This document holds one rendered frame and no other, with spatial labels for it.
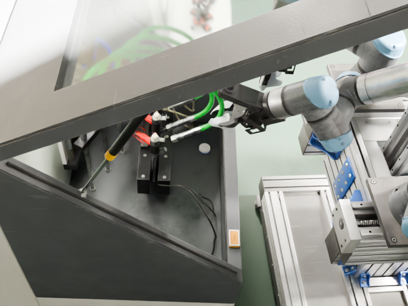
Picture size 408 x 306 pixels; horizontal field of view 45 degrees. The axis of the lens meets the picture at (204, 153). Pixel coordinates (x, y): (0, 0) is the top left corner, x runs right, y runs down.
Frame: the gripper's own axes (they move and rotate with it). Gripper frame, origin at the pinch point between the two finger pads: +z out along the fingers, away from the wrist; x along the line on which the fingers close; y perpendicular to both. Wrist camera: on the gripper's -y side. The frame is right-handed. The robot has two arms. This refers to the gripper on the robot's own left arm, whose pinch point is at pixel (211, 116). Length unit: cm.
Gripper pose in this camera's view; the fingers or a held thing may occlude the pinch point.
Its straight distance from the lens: 133.4
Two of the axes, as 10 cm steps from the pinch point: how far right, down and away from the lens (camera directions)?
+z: -7.0, 1.5, 7.0
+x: 2.3, -8.8, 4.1
